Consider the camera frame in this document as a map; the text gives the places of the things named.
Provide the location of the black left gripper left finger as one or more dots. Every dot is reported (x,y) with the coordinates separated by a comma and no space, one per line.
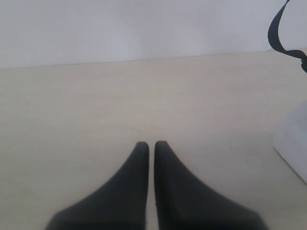
(120,204)

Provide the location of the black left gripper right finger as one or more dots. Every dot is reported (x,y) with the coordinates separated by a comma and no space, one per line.
(184,202)

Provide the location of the white mannequin head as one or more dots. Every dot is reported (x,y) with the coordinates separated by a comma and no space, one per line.
(290,140)

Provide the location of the black helmet with tinted visor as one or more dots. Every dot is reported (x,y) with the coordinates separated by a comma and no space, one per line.
(275,43)

